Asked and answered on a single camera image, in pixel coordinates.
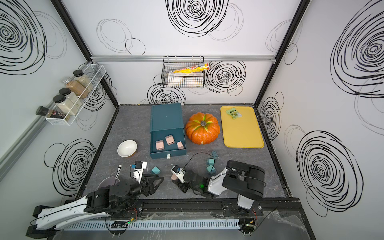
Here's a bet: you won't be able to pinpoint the spice jar white contents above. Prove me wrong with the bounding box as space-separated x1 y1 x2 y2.
53 94 79 116

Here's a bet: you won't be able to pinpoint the purple plastic cup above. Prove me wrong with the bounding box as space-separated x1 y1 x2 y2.
98 177 120 189

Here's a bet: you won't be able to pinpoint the orange pumpkin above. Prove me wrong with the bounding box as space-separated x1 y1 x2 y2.
185 113 220 145

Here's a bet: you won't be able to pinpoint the black wire wall basket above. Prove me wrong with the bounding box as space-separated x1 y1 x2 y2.
161 56 206 89

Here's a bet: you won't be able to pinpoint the white bowl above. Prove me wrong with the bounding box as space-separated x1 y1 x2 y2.
117 140 138 158

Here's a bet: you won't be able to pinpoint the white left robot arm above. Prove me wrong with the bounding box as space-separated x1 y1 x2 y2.
26 174 164 239

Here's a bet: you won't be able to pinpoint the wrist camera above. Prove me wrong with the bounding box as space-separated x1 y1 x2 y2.
171 165 185 183
130 161 148 184

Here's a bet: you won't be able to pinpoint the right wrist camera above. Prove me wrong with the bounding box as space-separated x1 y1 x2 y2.
171 165 185 183

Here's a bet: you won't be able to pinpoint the yellow snack tube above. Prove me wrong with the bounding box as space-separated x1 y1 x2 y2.
172 63 210 74

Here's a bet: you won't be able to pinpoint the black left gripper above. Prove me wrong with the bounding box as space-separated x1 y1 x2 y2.
117 174 165 208

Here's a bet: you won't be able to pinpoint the teal drawer cabinet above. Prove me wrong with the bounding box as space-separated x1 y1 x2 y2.
150 103 187 159

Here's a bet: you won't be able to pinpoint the small dark spice bottle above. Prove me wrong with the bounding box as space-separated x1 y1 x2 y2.
36 106 70 121

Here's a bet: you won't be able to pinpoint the spice jar brown contents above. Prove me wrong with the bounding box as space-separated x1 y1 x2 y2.
62 78 89 99

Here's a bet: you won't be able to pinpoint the clear acrylic spice shelf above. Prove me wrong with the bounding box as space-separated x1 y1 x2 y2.
37 64 109 131

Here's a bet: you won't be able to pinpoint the teal plug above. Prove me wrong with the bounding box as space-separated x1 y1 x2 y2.
151 167 161 175
212 151 219 160
207 158 215 166
206 165 216 176

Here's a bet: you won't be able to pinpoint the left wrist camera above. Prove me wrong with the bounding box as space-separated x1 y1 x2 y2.
130 161 148 184

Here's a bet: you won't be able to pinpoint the yellow tray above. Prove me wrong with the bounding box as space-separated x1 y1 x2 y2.
221 106 265 149

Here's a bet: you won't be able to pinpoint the spice jar beige contents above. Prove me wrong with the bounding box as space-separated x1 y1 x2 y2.
59 88 82 108

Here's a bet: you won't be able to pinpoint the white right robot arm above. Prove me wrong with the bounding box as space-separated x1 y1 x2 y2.
171 161 266 210

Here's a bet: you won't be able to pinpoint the black white striped straw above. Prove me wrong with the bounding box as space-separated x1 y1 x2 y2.
115 165 122 181

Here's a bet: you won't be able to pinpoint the spice jar tan contents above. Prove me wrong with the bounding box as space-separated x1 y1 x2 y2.
73 70 93 92

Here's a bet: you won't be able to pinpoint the black linear rail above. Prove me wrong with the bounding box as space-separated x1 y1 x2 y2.
101 197 301 218

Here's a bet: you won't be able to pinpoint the green snack packet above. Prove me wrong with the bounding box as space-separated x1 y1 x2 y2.
226 108 242 119

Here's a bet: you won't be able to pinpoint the white slotted cable duct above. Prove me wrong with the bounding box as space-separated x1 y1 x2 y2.
65 219 240 231

